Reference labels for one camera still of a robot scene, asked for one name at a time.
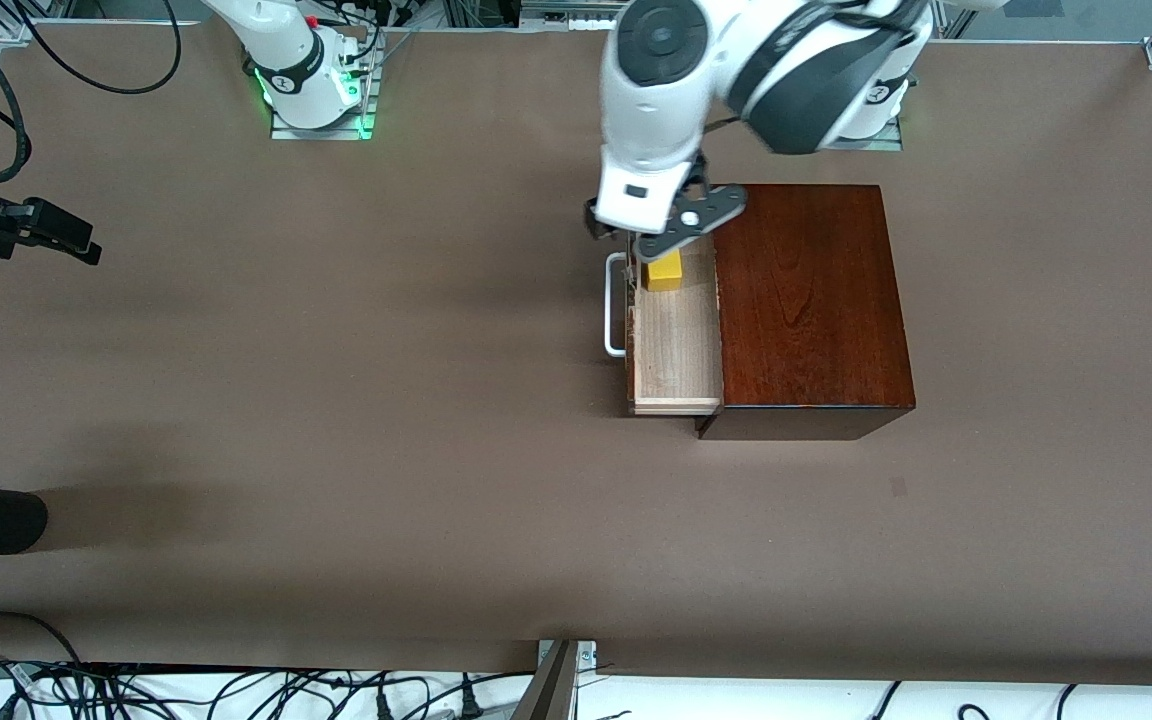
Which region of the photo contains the yellow cube block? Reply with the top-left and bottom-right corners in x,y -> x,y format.
643,249 -> 686,293

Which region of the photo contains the wooden drawer with white handle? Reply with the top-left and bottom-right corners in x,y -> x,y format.
603,225 -> 725,417

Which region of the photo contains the grey device with ports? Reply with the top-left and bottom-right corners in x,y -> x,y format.
519,0 -> 627,31

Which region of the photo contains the dark brown wooden cabinet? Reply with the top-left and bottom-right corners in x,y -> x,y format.
693,183 -> 916,442

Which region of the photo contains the brown table cover sheet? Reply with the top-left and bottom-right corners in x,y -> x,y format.
0,22 -> 1152,687

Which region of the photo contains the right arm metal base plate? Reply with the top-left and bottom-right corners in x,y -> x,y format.
271,35 -> 379,141

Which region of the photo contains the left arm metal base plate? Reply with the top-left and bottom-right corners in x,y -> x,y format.
824,112 -> 905,152

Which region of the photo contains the tangled black cable bundle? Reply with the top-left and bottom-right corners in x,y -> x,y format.
0,655 -> 537,720

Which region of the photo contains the aluminium camera post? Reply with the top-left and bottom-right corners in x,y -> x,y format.
511,638 -> 599,720

